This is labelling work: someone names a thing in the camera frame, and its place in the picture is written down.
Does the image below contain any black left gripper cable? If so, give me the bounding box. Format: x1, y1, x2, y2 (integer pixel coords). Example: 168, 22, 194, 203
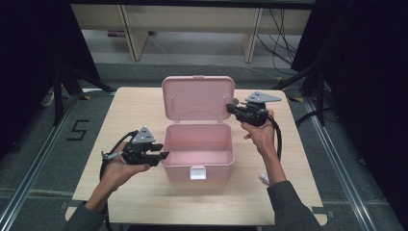
98, 129, 140, 181

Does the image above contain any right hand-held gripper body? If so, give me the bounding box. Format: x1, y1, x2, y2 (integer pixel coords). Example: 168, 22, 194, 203
240, 90, 283, 127

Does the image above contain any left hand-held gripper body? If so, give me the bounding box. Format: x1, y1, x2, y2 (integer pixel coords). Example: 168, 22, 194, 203
122, 125, 158, 167

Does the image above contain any black metal stand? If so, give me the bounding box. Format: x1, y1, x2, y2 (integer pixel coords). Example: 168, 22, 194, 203
52, 64, 115, 127
272, 64, 327, 127

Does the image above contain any bundle of black cables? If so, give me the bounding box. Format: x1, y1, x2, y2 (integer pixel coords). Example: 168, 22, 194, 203
255, 8, 300, 67

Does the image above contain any person's right hand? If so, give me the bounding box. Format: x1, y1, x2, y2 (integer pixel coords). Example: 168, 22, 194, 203
241, 109, 278, 159

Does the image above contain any pink storage box white handle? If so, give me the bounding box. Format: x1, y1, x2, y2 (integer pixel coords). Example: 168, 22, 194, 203
161, 75, 236, 184

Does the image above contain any person's left hand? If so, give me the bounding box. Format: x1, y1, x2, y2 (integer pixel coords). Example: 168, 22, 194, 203
100, 141, 151, 193

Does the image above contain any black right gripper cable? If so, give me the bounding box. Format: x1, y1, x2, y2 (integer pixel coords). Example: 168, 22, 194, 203
265, 114, 284, 162

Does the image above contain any aluminium floor rail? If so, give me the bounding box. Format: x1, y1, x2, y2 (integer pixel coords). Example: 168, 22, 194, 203
0, 93, 80, 231
302, 95, 375, 231

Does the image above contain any black curtain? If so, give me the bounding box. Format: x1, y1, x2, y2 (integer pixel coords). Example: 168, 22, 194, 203
290, 0, 408, 224
0, 0, 102, 160

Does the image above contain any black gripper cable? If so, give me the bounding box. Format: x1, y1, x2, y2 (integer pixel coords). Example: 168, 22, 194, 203
98, 129, 140, 181
265, 114, 284, 162

